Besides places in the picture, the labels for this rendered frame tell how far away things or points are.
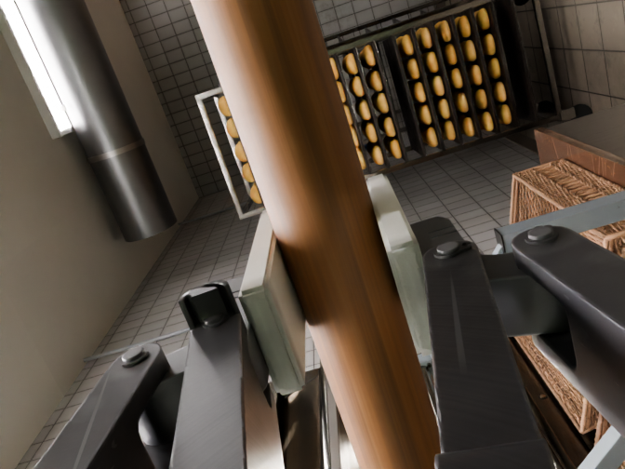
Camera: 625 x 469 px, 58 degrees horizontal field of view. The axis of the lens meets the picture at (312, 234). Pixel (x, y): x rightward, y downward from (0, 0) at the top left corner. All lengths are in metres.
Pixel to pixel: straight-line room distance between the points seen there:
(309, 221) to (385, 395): 0.06
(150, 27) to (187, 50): 0.36
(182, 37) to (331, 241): 5.09
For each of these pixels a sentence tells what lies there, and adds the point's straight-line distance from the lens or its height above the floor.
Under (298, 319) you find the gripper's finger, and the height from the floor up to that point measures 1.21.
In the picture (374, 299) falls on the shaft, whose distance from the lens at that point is 0.16.
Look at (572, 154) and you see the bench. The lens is 1.74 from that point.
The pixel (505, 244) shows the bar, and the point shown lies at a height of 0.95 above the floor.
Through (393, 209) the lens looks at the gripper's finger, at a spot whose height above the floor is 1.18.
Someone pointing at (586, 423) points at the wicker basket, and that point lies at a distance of 1.50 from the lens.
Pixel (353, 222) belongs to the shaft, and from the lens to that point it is 0.15.
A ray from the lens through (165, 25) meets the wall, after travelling 5.26.
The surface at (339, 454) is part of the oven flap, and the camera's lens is 1.41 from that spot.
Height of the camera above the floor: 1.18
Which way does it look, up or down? 5 degrees up
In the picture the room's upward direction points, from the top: 107 degrees counter-clockwise
